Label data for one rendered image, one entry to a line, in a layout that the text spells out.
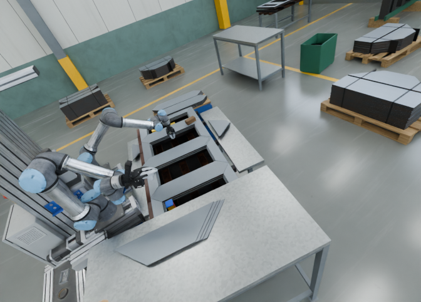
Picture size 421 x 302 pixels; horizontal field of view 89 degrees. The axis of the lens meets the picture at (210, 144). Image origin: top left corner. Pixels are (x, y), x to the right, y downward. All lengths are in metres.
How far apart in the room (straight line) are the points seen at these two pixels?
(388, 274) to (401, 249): 0.27
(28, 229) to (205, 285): 1.24
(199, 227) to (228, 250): 0.21
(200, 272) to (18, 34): 8.23
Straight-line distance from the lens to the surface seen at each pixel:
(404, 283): 2.50
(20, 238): 1.99
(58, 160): 1.44
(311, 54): 4.92
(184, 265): 1.32
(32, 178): 1.34
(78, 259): 1.86
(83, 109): 6.23
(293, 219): 1.34
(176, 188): 1.88
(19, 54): 8.78
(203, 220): 1.37
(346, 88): 3.58
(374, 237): 2.60
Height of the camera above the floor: 2.22
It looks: 39 degrees down
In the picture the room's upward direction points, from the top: 18 degrees counter-clockwise
